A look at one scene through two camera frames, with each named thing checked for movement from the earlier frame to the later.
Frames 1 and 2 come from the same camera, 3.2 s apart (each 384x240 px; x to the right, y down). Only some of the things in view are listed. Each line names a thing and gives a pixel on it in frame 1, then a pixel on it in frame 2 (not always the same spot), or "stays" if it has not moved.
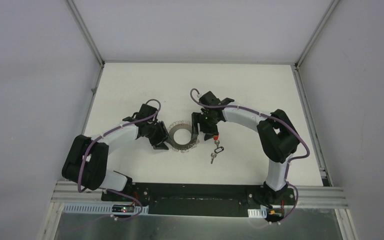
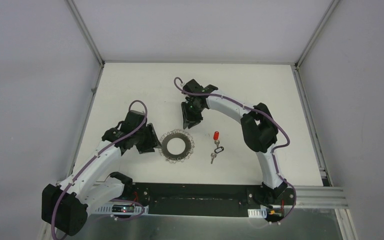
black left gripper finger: (161, 146) -> (141, 150)
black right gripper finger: (208, 136) -> (192, 124)
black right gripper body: (207, 123) -> (193, 110)
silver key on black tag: (213, 155) stays
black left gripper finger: (163, 129) -> (156, 141)
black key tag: (219, 149) stays
